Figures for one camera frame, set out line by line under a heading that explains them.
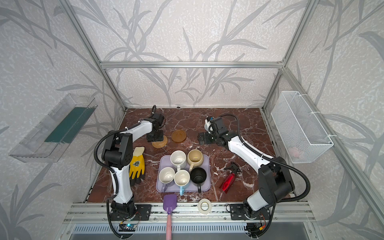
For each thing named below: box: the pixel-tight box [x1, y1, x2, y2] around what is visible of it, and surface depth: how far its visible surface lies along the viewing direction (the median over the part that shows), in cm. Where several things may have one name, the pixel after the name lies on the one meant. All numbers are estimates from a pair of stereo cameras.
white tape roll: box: [197, 198, 212, 215], surface depth 77 cm
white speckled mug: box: [170, 150, 187, 171], surface depth 88 cm
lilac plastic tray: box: [155, 154, 211, 193], surface depth 84 cm
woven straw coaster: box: [151, 135, 168, 149], surface depth 101 cm
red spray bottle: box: [219, 163, 240, 194], surface depth 83 cm
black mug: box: [190, 167, 207, 193], surface depth 79 cm
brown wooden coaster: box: [171, 129, 187, 143], surface depth 105 cm
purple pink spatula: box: [163, 194, 177, 240], surface depth 75 cm
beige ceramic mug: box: [187, 149, 203, 172], surface depth 86 cm
